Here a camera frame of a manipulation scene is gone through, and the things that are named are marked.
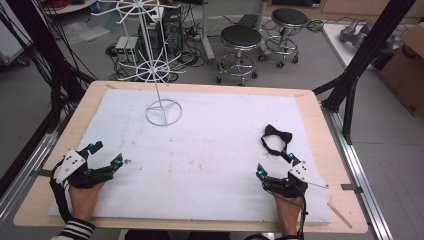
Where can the grey tape strip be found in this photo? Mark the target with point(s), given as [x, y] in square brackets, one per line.
[351, 188]
[45, 173]

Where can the small white device box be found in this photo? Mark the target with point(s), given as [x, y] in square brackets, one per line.
[127, 48]

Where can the person's right hand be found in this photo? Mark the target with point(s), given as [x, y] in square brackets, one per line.
[287, 213]

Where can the brown cardboard box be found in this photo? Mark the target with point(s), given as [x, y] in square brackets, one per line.
[405, 76]

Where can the white foam mat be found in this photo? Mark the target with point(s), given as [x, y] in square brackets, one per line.
[200, 160]

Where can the thin wooden stick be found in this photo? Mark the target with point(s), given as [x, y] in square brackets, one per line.
[340, 216]

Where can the person's left hand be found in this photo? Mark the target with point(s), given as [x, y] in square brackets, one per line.
[83, 201]

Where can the aluminium rail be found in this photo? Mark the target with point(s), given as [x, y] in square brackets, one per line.
[360, 173]
[30, 166]

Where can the black bow tie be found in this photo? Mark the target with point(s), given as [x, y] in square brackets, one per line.
[278, 135]

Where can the white table leg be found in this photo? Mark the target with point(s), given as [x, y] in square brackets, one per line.
[207, 33]

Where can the black computer tower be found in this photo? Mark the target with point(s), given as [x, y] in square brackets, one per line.
[173, 30]

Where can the black metal frame post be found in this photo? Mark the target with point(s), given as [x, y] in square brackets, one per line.
[363, 56]
[43, 50]

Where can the black round stool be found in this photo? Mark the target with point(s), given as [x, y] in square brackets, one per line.
[289, 18]
[240, 38]

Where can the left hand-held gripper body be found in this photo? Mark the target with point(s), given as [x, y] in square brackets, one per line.
[71, 164]

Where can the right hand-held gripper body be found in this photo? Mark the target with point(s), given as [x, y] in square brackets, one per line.
[301, 175]

